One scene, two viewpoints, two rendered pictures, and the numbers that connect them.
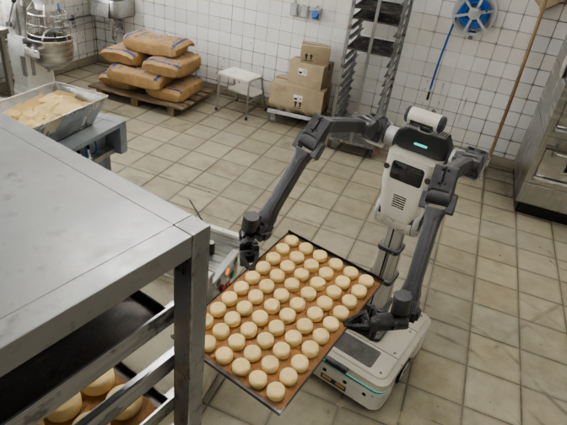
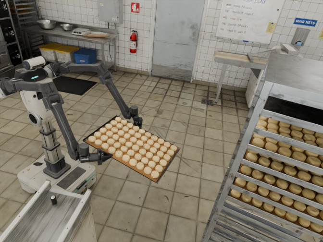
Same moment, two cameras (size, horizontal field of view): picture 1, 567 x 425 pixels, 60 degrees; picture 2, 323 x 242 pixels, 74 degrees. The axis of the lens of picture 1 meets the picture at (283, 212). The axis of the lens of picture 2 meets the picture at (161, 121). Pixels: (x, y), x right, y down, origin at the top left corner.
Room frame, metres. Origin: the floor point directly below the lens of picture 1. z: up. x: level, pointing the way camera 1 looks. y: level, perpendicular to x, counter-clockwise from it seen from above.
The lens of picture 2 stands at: (1.17, 1.18, 2.10)
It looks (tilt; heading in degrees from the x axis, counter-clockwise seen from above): 34 degrees down; 261
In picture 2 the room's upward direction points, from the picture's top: 6 degrees clockwise
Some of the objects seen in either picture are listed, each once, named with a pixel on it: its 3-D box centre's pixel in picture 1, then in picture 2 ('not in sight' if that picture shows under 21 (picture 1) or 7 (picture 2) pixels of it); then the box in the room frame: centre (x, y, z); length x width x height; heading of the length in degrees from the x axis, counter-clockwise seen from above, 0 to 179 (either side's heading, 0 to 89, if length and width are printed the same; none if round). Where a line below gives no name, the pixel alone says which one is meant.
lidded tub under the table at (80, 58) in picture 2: not in sight; (85, 56); (2.34, -3.98, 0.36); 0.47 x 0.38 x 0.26; 74
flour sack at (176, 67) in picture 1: (174, 61); not in sight; (5.43, 1.44, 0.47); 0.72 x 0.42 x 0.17; 168
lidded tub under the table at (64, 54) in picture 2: not in sight; (68, 54); (2.77, -4.12, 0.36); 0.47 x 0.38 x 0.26; 73
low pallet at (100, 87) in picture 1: (153, 92); not in sight; (5.52, 1.71, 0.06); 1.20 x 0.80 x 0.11; 75
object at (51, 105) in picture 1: (37, 116); not in sight; (1.83, 1.05, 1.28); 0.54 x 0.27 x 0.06; 164
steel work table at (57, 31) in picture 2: not in sight; (73, 49); (2.63, -4.07, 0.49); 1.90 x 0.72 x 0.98; 163
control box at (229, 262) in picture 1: (223, 277); (69, 199); (1.59, 0.21, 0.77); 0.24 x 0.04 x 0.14; 164
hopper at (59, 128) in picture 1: (38, 122); not in sight; (1.83, 1.05, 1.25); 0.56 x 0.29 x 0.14; 164
